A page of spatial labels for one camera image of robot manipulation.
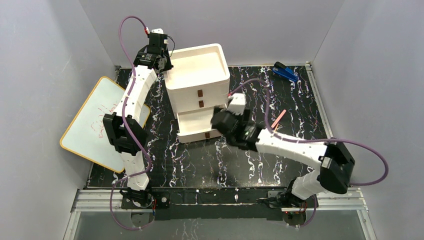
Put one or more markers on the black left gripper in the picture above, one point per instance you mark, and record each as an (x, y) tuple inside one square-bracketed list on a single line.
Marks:
[(157, 40)]

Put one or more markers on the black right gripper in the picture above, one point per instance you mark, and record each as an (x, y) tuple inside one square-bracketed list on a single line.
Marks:
[(218, 120)]

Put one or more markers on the white drawer organizer box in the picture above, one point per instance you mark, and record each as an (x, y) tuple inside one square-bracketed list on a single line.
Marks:
[(198, 82)]

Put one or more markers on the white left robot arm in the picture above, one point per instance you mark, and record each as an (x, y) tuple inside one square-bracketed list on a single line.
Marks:
[(124, 127)]

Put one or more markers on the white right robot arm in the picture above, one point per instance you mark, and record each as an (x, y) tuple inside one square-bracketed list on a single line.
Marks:
[(331, 162)]

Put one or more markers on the blue stapler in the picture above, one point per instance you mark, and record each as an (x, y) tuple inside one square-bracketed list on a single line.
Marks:
[(283, 71)]

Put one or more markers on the white board yellow frame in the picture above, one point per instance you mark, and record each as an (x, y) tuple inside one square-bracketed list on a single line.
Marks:
[(86, 135)]

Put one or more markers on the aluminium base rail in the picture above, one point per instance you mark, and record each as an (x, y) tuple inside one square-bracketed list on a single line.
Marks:
[(218, 214)]

